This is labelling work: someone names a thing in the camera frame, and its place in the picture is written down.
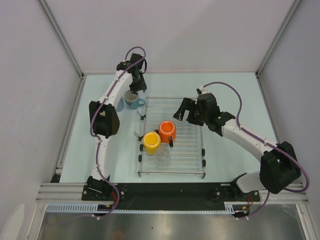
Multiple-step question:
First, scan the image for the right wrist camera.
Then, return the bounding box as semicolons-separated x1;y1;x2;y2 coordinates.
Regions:
196;86;208;95

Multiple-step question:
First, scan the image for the blue textured ceramic mug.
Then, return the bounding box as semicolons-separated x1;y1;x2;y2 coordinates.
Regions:
123;90;146;110

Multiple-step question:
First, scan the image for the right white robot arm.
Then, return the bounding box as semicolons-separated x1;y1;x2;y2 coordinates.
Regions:
173;93;302;201

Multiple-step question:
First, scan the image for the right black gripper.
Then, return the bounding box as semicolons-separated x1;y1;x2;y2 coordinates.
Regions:
173;97;209;127

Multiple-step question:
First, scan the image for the clear glass cup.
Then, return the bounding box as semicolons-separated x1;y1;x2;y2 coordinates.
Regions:
154;146;171;168

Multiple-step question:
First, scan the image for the blue-grey plastic tumbler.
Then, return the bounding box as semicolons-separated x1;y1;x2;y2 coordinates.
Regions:
116;97;124;113

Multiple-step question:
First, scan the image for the yellow ceramic mug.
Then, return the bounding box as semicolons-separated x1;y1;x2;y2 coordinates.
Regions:
142;131;162;155

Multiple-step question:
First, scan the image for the metal wire dish rack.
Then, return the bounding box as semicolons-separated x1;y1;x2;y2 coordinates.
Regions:
134;97;206;179

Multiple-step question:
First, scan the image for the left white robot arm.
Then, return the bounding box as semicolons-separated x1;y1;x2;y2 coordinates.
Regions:
83;53;147;200

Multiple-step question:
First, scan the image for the orange ceramic mug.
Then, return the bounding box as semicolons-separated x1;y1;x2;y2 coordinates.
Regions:
156;120;177;148

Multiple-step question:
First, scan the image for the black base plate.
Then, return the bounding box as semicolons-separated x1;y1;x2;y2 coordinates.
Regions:
81;182;261;211

